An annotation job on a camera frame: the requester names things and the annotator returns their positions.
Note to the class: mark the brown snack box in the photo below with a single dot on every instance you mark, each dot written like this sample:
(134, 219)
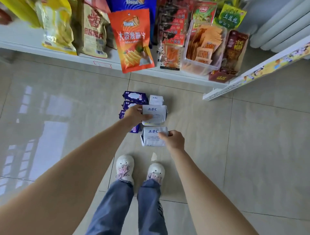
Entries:
(235, 50)

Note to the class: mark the plain yellow snack bag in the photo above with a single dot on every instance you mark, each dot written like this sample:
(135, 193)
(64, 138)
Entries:
(21, 12)

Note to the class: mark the person's left shoe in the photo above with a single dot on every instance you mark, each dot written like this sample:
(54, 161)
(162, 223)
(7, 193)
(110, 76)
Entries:
(124, 163)

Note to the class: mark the white perforated rack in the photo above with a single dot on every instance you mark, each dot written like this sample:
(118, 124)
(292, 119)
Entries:
(218, 93)

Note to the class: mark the pile of red bags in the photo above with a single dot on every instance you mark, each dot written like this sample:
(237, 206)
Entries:
(4, 17)

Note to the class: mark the person's right leg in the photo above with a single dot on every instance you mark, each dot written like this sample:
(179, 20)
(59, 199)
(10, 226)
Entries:
(150, 208)

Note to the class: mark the person's left hand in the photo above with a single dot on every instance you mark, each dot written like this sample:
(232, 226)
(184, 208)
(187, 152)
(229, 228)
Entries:
(134, 118)

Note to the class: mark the green red snack packet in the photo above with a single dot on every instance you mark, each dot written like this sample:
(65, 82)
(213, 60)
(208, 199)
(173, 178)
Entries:
(203, 12)

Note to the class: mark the yellow chip bag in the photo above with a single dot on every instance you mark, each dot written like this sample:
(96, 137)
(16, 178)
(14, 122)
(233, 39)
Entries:
(57, 26)

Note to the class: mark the orange chip bag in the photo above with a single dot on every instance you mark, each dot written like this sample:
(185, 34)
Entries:
(130, 41)

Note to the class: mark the person's right hand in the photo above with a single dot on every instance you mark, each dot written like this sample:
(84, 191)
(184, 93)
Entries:
(174, 141)

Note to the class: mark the white metal shelf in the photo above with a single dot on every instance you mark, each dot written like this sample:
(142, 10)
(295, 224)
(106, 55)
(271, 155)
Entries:
(19, 36)

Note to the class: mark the person's right shoe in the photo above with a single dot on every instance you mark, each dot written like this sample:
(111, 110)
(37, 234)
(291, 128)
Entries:
(156, 170)

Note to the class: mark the red bordered paper label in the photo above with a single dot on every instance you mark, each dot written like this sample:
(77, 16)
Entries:
(103, 64)

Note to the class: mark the beige snack bag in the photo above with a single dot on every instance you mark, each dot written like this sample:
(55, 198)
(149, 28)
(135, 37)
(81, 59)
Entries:
(93, 34)

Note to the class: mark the person's left leg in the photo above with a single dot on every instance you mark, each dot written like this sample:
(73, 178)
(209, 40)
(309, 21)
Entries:
(111, 208)

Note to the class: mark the purple pad packet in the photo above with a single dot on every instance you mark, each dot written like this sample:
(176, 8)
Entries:
(127, 105)
(135, 128)
(121, 114)
(134, 96)

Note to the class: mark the white radiator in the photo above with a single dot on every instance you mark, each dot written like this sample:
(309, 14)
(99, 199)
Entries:
(278, 26)

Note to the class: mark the clear box of orange sachets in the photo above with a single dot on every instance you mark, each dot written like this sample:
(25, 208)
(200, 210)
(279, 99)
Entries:
(203, 48)

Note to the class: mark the row of red strip packets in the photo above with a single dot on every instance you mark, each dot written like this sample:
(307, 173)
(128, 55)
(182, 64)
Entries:
(172, 48)

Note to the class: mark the person's left forearm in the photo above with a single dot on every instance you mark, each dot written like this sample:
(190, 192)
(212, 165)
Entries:
(60, 188)

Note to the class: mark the person's right forearm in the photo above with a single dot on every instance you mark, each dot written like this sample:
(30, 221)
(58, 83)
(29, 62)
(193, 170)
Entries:
(205, 193)

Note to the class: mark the person's shoe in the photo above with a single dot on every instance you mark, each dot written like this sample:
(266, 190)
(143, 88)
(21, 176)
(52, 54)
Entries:
(124, 163)
(156, 170)

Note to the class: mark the person's leg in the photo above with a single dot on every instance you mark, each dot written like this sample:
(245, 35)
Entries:
(111, 208)
(150, 208)

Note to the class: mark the small white ABC packet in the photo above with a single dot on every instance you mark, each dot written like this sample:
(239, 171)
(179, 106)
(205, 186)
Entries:
(156, 99)

